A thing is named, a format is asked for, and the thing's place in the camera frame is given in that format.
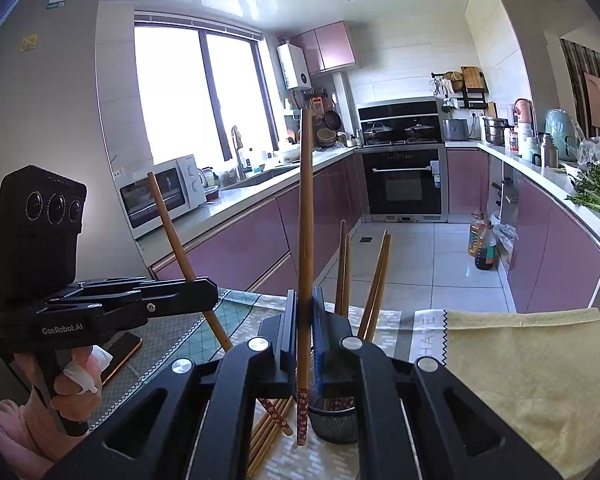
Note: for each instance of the white kitchen countertop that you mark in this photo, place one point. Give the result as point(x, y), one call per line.
point(220, 205)

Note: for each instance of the pink base cabinets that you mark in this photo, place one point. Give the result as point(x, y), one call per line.
point(545, 250)
point(240, 245)

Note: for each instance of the dark cooking oil bottle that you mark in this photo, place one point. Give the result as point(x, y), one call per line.
point(486, 247)

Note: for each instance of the kitchen window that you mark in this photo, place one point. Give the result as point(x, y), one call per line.
point(180, 100)

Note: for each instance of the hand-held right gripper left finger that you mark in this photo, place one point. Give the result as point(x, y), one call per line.
point(285, 340)

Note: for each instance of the red-tipped wooden chopstick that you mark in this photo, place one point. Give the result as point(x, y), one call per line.
point(306, 210)
point(341, 260)
point(375, 280)
point(383, 280)
point(172, 240)

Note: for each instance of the yellow and white printed tablecloth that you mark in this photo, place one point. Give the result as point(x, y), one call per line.
point(505, 360)

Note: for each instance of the green checkered table mat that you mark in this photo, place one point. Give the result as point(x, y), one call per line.
point(240, 310)

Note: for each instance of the white tissue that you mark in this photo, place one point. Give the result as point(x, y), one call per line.
point(92, 367)

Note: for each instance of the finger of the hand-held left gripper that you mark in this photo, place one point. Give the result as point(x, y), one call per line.
point(185, 297)
point(130, 282)

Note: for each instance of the silver toaster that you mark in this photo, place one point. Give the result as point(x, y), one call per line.
point(455, 130)

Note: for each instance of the pile of wooden chopsticks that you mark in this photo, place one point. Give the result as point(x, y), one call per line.
point(265, 440)

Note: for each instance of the pale green appliance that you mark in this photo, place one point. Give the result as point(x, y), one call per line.
point(562, 130)

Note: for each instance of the pink wall cabinet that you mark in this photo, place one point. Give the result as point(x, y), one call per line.
point(330, 47)

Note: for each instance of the smartphone with orange case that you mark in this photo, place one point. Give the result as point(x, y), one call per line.
point(125, 355)

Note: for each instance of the pink thermos jug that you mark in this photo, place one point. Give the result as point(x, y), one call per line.
point(523, 112)

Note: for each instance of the wooden cutting board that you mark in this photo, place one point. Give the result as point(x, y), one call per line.
point(472, 78)

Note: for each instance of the white microwave oven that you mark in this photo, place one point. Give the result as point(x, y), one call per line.
point(150, 200)

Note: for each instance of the steel kitchen sink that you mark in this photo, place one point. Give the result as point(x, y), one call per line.
point(265, 175)

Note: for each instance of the black wall rack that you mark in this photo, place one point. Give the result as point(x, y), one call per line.
point(472, 100)

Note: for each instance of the yellow fridge sticker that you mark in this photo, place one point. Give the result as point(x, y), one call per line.
point(28, 42)

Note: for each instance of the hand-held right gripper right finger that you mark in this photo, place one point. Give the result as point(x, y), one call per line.
point(317, 360)

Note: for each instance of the white wall water heater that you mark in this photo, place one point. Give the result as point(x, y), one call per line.
point(294, 66)

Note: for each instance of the person's left hand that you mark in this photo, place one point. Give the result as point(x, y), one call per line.
point(75, 402)

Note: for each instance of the steel kitchen faucet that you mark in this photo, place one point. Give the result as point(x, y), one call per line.
point(237, 150)

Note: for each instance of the steel steamer pot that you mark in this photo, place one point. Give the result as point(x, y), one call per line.
point(495, 130)

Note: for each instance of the striped wall panel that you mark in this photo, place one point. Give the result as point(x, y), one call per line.
point(572, 75)

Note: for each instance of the black integrated stove oven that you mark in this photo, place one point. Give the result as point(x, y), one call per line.
point(400, 185)

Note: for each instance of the pink wall picture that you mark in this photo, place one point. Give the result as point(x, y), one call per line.
point(599, 102)

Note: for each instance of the silver refrigerator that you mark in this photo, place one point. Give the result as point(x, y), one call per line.
point(55, 110)

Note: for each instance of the hanging black frying pan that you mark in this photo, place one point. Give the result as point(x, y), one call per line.
point(332, 119)

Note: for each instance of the steel thermos bottle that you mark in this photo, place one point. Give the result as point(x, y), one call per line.
point(548, 152)

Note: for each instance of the green leafy vegetables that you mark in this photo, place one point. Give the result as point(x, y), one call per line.
point(597, 192)

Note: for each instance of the black mesh utensil holder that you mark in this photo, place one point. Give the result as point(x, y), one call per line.
point(335, 425)

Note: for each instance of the black pot with glass lid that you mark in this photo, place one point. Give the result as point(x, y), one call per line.
point(420, 132)
point(378, 132)

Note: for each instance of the white trash bag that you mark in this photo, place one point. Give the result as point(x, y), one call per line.
point(505, 240)

